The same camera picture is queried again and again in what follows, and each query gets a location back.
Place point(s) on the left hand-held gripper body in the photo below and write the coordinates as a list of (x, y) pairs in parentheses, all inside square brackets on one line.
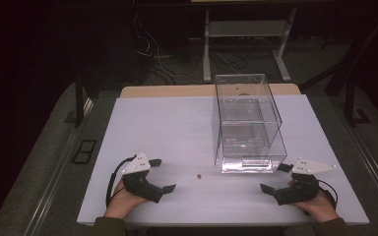
[(141, 187)]

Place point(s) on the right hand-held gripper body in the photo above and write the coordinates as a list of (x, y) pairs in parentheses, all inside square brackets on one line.
[(300, 191)]

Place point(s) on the person's left hand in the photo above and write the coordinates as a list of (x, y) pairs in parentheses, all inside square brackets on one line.
[(121, 203)]

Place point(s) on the person's right hand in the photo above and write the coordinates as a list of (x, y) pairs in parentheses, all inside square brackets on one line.
[(320, 208)]

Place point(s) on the white table cover board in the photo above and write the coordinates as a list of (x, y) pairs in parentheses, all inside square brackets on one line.
[(170, 137)]

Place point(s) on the small red-brown bead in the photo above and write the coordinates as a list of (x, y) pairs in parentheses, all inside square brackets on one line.
[(199, 176)]

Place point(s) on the clear plastic drawer box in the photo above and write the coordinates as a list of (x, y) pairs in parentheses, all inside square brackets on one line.
[(249, 131)]

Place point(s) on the black metal stand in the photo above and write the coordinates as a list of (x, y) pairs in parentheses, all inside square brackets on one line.
[(349, 105)]

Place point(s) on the white metal stand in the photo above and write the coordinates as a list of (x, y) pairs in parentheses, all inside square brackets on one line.
[(247, 29)]

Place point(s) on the black rectangular floor frame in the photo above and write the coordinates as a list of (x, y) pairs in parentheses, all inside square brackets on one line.
[(84, 151)]

